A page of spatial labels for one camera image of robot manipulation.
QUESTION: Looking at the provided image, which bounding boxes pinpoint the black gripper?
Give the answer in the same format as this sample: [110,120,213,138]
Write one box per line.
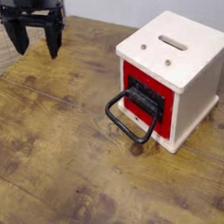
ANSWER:
[0,0,65,59]

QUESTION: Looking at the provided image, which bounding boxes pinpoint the red drawer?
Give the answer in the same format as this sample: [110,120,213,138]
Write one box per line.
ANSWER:
[122,61,175,140]

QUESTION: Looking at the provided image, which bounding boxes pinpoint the white wooden box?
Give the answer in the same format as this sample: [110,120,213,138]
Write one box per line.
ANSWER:
[110,10,224,153]

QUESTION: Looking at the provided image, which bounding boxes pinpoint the black metal drawer handle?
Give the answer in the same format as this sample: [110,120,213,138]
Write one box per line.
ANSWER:
[105,75,165,144]

